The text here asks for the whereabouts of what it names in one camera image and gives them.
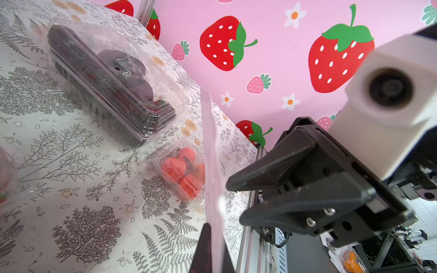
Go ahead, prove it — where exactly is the clear box of dark berries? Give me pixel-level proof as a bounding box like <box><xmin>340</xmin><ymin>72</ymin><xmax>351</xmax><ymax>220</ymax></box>
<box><xmin>31</xmin><ymin>18</ymin><xmax>186</xmax><ymax>147</ymax></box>

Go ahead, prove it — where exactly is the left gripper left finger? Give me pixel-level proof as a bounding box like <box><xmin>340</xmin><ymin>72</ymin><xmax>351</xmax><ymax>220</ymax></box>
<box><xmin>188</xmin><ymin>223</ymin><xmax>212</xmax><ymax>273</ymax></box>

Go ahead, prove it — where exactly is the clear box of red strawberries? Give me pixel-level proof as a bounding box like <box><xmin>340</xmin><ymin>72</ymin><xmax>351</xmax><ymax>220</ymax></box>
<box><xmin>1</xmin><ymin>147</ymin><xmax>19</xmax><ymax>210</ymax></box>

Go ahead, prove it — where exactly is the white sticker sheet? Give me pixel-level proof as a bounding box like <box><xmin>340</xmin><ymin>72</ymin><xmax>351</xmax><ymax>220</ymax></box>
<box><xmin>200</xmin><ymin>88</ymin><xmax>225</xmax><ymax>273</ymax></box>

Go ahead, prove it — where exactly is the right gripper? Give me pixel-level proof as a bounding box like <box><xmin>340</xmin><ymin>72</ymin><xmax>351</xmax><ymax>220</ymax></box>
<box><xmin>225</xmin><ymin>118</ymin><xmax>413</xmax><ymax>247</ymax></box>

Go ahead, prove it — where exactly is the small clear box of tomatoes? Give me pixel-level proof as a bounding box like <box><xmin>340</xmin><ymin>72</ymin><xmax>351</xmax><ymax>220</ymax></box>
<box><xmin>154</xmin><ymin>140</ymin><xmax>206</xmax><ymax>208</ymax></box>

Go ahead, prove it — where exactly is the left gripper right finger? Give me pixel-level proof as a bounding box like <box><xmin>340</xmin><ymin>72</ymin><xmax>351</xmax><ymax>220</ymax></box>
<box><xmin>221</xmin><ymin>249</ymin><xmax>235</xmax><ymax>273</ymax></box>

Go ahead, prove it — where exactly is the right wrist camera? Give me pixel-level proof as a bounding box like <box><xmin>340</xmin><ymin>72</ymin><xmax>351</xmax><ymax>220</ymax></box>
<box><xmin>328</xmin><ymin>25</ymin><xmax>437</xmax><ymax>180</ymax></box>

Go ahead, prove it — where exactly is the bag of oranges outside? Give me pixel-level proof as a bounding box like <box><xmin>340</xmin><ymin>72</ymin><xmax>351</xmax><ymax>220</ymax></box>
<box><xmin>341</xmin><ymin>250</ymin><xmax>365</xmax><ymax>273</ymax></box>

